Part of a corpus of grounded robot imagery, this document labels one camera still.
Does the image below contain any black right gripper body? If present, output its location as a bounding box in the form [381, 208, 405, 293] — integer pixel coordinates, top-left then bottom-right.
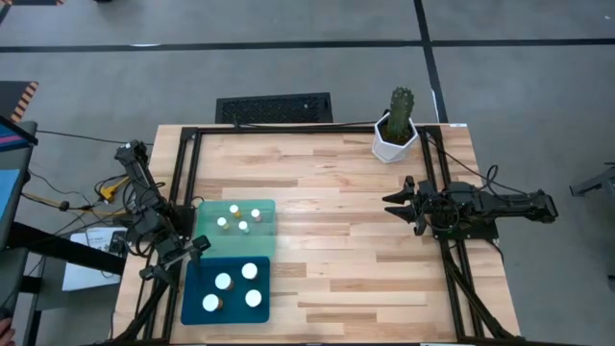
[405, 175, 437, 236]

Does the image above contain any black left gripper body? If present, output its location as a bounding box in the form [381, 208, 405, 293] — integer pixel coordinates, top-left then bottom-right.
[138, 235, 211, 281]

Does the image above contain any blue plastic bin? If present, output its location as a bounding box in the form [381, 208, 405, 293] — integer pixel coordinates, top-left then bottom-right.
[181, 256, 272, 326]

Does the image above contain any translucent teal plastic bin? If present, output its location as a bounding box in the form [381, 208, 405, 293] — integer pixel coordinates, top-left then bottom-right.
[195, 199, 278, 260]

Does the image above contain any white faceted plant pot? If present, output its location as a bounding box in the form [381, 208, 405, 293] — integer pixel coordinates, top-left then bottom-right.
[372, 112, 419, 164]

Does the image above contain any small black box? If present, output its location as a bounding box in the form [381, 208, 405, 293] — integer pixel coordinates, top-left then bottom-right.
[109, 230, 129, 255]

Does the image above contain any green cactus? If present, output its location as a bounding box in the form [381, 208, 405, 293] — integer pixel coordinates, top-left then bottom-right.
[386, 86, 415, 141]

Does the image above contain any white paper sheet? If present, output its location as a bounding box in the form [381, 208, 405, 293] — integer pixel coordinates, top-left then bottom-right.
[61, 228, 129, 292]

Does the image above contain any black support beam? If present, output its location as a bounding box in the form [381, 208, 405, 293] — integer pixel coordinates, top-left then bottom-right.
[0, 221, 127, 276]

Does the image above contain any black floor vent grate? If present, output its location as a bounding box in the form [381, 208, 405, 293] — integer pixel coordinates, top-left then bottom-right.
[215, 92, 334, 125]

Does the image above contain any black computer cart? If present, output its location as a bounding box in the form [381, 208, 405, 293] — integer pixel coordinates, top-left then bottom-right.
[0, 114, 39, 251]

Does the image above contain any person's hand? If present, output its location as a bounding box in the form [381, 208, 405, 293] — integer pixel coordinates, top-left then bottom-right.
[0, 316, 16, 346]

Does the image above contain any grey stand base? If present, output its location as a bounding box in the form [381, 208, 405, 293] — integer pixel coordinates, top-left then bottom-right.
[569, 162, 615, 198]

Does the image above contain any black mat with striped edge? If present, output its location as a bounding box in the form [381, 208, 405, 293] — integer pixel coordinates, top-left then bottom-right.
[0, 80, 39, 124]
[0, 0, 64, 7]

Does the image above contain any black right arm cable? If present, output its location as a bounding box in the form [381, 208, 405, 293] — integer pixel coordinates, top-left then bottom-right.
[422, 134, 529, 198]

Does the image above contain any yellow cable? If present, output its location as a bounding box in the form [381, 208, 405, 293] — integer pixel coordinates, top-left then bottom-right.
[21, 176, 131, 215]

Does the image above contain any black aluminium table frame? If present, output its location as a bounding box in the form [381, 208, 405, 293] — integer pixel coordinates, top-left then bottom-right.
[112, 124, 523, 346]

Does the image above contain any thin black floor cable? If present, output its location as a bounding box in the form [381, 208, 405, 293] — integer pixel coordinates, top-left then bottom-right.
[36, 128, 155, 146]

